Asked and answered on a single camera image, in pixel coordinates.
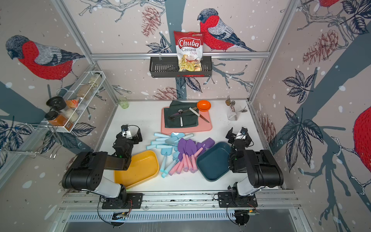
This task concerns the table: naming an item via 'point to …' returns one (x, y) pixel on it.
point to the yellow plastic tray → (143, 166)
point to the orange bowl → (204, 105)
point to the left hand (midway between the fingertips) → (133, 126)
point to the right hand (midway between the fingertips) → (239, 129)
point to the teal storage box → (213, 162)
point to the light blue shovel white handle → (181, 135)
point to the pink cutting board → (203, 126)
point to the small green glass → (123, 102)
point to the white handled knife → (198, 114)
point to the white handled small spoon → (181, 119)
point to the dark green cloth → (178, 114)
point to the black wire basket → (168, 68)
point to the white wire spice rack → (85, 89)
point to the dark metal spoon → (173, 117)
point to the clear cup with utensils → (232, 114)
